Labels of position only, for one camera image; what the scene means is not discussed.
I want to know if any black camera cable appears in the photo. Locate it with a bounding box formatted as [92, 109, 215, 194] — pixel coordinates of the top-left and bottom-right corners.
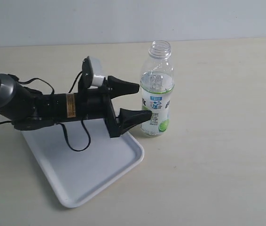
[0, 70, 92, 152]

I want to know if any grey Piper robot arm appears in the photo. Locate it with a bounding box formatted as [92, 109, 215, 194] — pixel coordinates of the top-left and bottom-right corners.
[0, 62, 152, 137]

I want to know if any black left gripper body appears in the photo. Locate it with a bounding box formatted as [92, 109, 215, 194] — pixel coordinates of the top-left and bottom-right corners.
[33, 84, 120, 138]

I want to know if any white rectangular plastic tray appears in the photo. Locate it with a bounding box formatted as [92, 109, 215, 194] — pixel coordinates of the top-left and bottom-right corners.
[22, 119, 144, 208]

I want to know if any clear plastic drink bottle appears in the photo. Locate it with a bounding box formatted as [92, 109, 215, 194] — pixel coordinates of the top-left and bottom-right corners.
[140, 40, 174, 137]

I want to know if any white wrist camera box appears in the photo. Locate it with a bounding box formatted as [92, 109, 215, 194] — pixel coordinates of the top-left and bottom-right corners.
[80, 56, 106, 89]

